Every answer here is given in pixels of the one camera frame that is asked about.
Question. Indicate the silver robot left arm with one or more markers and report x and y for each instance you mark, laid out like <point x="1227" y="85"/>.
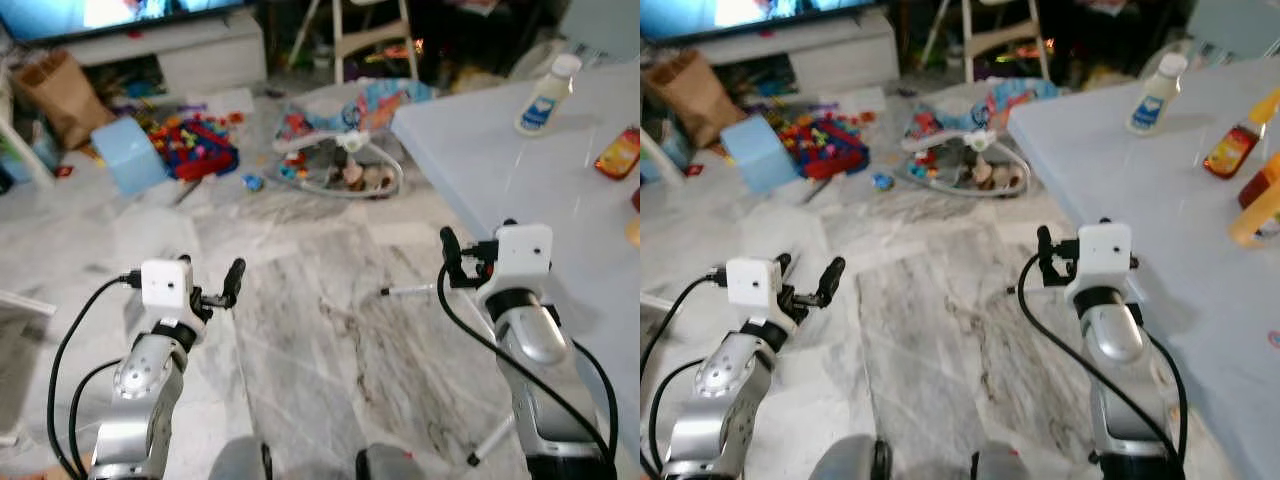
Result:
<point x="140" y="400"/>
<point x="730" y="400"/>

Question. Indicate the white metal table leg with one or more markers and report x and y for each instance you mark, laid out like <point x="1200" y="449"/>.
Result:
<point x="1022" y="288"/>
<point x="490" y="440"/>
<point x="410" y="290"/>

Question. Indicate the small blue toy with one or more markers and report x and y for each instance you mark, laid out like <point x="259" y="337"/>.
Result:
<point x="881" y="181"/>
<point x="252" y="182"/>

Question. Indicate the red bin of toy blocks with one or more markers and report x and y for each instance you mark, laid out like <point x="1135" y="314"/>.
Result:
<point x="828" y="150"/>
<point x="200" y="150"/>

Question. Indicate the light blue cube box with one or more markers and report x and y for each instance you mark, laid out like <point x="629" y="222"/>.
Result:
<point x="760" y="156"/>
<point x="130" y="158"/>

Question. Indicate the white plastic drink bottle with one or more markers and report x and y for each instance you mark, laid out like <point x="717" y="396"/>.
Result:
<point x="1155" y="100"/>
<point x="545" y="100"/>

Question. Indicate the amber sauce bottle red label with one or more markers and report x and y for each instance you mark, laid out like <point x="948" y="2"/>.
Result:
<point x="1235" y="145"/>
<point x="620" y="155"/>

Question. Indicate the small red toy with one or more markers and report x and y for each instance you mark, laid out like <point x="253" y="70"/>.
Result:
<point x="63" y="171"/>
<point x="691" y="170"/>

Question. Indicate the silver robot left leg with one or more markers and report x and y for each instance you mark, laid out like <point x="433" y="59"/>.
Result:
<point x="850" y="460"/>
<point x="240" y="460"/>

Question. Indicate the silver robot leg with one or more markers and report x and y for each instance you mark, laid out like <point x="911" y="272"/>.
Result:
<point x="240" y="460"/>
<point x="385" y="465"/>
<point x="1000" y="462"/>
<point x="850" y="460"/>

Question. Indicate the blue plastic storage bin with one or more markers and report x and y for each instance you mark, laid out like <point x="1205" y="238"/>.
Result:
<point x="42" y="148"/>

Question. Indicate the brown paper bag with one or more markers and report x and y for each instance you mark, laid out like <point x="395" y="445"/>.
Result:
<point x="695" y="100"/>
<point x="65" y="100"/>

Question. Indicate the white low television cabinet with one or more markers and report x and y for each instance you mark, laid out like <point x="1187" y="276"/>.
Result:
<point x="200" y="55"/>
<point x="830" y="55"/>

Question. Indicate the wooden high chair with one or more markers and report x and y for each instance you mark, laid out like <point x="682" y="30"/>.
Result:
<point x="1005" y="40"/>
<point x="375" y="40"/>

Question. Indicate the silver robot right leg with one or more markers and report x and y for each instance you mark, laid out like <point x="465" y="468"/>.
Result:
<point x="385" y="465"/>
<point x="1000" y="462"/>

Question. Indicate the large flat screen television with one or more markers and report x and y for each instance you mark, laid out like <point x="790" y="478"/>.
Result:
<point x="750" y="12"/>
<point x="120" y="12"/>

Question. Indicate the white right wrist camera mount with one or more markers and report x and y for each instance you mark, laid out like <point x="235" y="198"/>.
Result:
<point x="1100" y="260"/>
<point x="520" y="260"/>

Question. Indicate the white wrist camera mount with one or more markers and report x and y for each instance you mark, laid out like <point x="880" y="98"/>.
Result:
<point x="165" y="285"/>
<point x="1100" y="260"/>
<point x="752" y="285"/>
<point x="520" y="260"/>

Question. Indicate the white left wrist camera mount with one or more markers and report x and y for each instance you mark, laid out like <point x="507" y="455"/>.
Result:
<point x="752" y="285"/>
<point x="165" y="285"/>

